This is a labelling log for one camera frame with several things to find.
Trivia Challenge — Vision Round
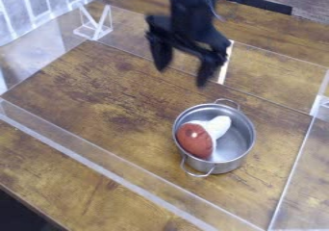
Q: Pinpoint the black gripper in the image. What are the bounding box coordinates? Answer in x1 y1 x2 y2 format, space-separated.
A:
146 0 230 88

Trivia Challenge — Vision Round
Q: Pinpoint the red plush mushroom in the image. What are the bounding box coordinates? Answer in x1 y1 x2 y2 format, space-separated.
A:
177 115 232 159

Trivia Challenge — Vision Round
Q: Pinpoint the silver metal pot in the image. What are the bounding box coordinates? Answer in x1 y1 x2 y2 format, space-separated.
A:
173 98 256 178

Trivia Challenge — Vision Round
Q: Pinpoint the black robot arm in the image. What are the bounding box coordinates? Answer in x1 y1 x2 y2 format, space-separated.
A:
146 0 232 87

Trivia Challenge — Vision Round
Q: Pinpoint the black bar in background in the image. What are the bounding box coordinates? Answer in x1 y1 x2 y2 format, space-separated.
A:
226 0 293 15

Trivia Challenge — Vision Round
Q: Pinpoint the clear acrylic triangle bracket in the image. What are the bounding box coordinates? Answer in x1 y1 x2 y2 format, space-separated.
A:
74 5 114 40

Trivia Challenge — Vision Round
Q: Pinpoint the clear acrylic enclosure wall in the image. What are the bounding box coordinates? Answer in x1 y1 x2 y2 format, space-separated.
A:
0 98 264 231

